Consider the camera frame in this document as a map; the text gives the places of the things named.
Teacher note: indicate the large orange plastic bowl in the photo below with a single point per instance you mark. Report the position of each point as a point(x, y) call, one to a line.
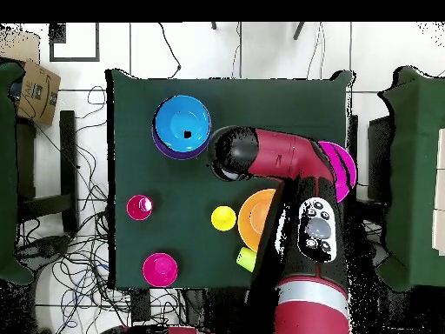
point(253, 215)

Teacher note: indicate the purple plastic bowl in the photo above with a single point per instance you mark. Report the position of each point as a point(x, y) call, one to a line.
point(170, 154)

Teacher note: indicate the green plastic cup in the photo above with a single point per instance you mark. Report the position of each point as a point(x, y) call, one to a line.
point(246, 259)

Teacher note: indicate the blue plastic bowl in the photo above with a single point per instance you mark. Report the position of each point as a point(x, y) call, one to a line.
point(180, 118)

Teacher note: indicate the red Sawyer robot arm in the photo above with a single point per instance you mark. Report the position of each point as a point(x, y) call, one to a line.
point(285, 156)

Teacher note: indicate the black computer tower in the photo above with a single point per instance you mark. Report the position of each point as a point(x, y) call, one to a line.
point(380, 156)

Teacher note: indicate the yellow plastic cup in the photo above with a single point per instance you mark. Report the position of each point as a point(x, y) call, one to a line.
point(223, 218)

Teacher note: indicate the red plastic cup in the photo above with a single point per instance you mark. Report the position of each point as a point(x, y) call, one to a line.
point(136, 210)

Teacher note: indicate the dark green tablecloth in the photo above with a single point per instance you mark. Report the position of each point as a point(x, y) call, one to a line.
point(260, 101)

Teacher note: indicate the small red plastic bowl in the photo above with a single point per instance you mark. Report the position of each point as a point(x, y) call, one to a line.
point(160, 270)

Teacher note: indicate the large pink plastic bowl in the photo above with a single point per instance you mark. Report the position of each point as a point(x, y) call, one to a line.
point(344, 167)

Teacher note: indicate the green cloth covered side table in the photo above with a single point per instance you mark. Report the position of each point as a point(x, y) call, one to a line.
point(417, 174)
point(7, 174)

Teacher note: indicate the printed cardboard box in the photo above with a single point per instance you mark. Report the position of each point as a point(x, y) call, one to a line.
point(38, 94)

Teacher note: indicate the plain cardboard box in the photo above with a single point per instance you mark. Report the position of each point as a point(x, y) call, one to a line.
point(21, 45)

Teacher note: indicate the dark wooden stool frame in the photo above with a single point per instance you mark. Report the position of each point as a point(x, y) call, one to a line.
point(354, 128)
point(67, 156)

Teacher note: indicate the black square frame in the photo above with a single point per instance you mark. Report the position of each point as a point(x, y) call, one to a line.
point(50, 52)

